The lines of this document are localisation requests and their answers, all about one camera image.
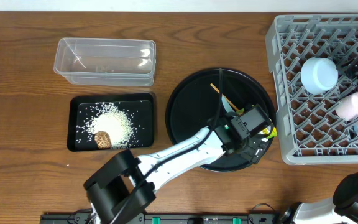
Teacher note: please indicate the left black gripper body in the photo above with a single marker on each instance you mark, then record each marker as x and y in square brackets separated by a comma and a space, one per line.
[258, 149]

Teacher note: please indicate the yellow snack wrapper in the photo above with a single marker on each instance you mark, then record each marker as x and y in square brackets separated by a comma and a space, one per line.
[256, 121]

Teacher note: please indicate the pink cup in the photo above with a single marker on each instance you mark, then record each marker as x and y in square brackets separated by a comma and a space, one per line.
[348, 107]

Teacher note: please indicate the white plastic spoon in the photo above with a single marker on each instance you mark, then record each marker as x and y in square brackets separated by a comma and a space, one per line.
[227, 107]

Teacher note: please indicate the light blue bowl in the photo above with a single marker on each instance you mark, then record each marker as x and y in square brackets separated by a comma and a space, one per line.
[319, 75]

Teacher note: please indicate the rice grains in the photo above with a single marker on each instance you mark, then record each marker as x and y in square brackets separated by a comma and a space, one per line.
[108, 117]

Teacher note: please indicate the brown food scrap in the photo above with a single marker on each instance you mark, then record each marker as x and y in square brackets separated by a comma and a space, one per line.
[102, 140]

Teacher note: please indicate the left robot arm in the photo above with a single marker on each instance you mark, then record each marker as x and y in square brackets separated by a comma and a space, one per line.
[126, 185]

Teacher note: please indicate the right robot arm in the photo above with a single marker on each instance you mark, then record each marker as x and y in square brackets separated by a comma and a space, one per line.
[341, 208]

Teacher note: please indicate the grey dishwasher rack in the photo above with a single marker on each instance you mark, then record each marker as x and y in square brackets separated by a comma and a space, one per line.
[309, 130]

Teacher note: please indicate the wooden chopstick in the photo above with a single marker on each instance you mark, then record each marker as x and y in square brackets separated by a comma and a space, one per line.
[233, 107]

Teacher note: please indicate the round black serving tray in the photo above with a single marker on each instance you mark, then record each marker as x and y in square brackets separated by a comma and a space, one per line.
[194, 104]

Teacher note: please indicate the black rectangular tray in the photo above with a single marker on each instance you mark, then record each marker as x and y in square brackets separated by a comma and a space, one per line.
[142, 104]

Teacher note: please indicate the clear plastic bin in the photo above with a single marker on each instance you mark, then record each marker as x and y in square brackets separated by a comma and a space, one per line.
[113, 62]

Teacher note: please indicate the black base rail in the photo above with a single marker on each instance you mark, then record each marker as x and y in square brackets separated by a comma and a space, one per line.
[257, 218]

